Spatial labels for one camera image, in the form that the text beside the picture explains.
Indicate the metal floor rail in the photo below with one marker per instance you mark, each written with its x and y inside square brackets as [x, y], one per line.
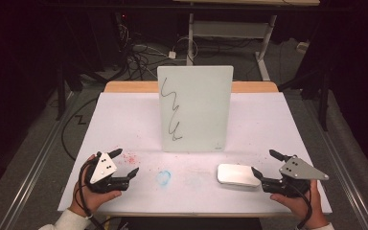
[41, 159]
[338, 159]

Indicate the white power strip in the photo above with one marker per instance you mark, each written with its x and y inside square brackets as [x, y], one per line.
[302, 47]

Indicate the person's right hand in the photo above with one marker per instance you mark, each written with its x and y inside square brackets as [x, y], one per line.
[295, 204]

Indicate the white whiteboard with black scribble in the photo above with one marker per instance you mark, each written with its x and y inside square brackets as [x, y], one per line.
[201, 108]

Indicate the person's left hand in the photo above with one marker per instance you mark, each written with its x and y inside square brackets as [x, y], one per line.
[91, 198]

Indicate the white metal frame desk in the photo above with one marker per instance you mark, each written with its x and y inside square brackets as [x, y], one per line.
[230, 29]

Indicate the black metal stand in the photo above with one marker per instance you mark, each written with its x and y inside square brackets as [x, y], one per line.
[60, 96]
[324, 102]

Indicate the white table cover sheet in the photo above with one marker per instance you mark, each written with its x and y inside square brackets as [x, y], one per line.
[255, 127]

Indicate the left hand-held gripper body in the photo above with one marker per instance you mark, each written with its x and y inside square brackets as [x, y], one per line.
[103, 168]

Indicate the white power adapter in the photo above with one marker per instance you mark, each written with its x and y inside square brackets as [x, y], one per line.
[172, 55]

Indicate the white whiteboard eraser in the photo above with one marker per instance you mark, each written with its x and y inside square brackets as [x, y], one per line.
[236, 174]

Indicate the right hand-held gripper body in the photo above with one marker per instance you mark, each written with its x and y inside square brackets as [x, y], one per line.
[300, 171]

